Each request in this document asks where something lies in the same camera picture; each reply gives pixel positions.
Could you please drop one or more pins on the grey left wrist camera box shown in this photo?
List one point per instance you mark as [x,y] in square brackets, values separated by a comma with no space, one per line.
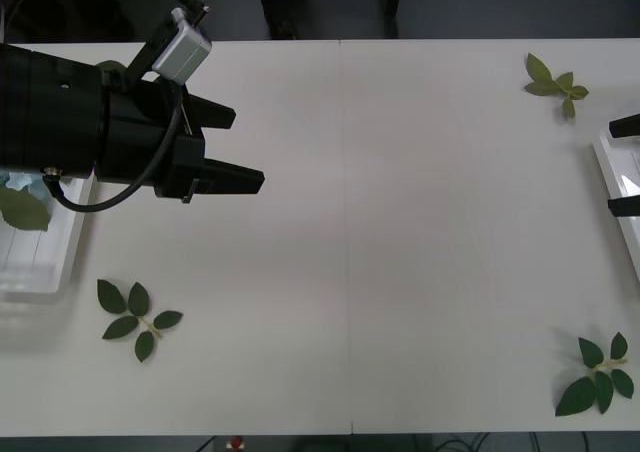
[182,54]

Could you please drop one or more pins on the shallow white box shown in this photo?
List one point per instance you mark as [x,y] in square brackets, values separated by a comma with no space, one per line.
[55,252]
[620,172]

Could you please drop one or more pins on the red round button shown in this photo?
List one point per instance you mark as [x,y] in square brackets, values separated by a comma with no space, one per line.
[235,443]

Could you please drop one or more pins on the dark green leaf twig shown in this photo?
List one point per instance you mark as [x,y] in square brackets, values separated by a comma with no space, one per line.
[575,397]

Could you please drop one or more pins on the person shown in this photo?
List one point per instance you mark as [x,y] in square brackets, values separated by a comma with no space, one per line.
[280,12]

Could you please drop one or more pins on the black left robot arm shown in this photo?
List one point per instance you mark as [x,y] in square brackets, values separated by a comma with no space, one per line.
[45,112]

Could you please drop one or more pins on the dark green five-leaf twig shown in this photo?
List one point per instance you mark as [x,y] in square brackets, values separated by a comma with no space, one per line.
[112,297]

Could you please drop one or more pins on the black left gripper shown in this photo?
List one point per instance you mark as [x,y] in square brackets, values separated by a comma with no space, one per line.
[135,137]

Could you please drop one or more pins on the black stand with foot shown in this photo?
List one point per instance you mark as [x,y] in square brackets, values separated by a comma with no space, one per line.
[392,7]

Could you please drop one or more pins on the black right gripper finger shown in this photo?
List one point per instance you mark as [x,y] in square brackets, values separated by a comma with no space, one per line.
[627,126]
[627,207]

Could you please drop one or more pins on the pale blue flower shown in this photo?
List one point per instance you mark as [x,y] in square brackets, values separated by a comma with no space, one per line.
[22,212]

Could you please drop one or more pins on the pale green leaf twig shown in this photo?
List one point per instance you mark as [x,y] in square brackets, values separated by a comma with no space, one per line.
[540,69]

